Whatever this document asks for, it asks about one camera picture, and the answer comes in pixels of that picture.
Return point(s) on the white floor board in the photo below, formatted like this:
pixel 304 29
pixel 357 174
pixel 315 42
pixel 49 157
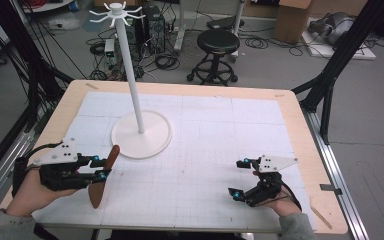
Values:
pixel 363 53

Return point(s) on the black round stool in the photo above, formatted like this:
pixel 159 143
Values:
pixel 218 41

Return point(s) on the metal bracket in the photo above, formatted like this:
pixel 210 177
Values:
pixel 330 189

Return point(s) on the person's left hand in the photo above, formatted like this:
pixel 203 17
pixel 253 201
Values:
pixel 30 200

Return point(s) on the black computer tower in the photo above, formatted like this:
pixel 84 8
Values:
pixel 155 30

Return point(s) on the cardboard box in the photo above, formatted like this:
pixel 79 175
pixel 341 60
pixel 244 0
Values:
pixel 291 23

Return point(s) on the aluminium rail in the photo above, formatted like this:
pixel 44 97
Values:
pixel 0 173
pixel 333 160

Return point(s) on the wooden rice spatula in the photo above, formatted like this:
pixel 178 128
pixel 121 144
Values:
pixel 96 196

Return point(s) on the person's right hand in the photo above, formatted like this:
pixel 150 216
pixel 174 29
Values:
pixel 288 206

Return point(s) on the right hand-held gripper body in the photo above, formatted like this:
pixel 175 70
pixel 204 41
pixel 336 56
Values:
pixel 273 163

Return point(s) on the black metal frame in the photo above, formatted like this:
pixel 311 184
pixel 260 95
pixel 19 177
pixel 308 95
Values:
pixel 333 66
pixel 30 66

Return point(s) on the white hook stand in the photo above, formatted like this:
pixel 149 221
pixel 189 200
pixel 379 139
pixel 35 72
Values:
pixel 140 136

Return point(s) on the grey bag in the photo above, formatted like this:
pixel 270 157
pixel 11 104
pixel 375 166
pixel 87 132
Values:
pixel 333 28

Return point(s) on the white grid mat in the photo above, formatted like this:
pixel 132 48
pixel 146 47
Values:
pixel 206 133

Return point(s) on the white power supply unit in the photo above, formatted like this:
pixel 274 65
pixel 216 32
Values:
pixel 110 50

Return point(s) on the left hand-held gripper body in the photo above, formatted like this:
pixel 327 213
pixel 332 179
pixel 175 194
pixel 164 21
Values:
pixel 58 153

